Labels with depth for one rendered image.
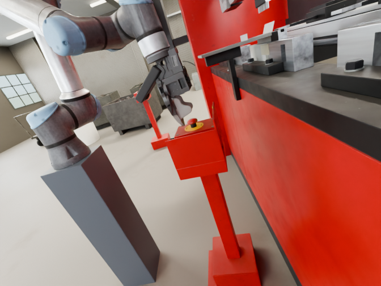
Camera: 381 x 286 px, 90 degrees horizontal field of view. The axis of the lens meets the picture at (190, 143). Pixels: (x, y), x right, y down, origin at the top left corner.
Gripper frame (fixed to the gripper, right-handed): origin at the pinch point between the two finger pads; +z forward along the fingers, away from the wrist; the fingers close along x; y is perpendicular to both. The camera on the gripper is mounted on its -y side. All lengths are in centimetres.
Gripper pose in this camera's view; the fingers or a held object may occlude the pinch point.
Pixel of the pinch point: (180, 122)
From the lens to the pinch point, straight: 59.7
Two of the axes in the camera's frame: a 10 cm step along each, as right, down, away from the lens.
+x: 1.0, -4.5, 8.9
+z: 3.7, 8.5, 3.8
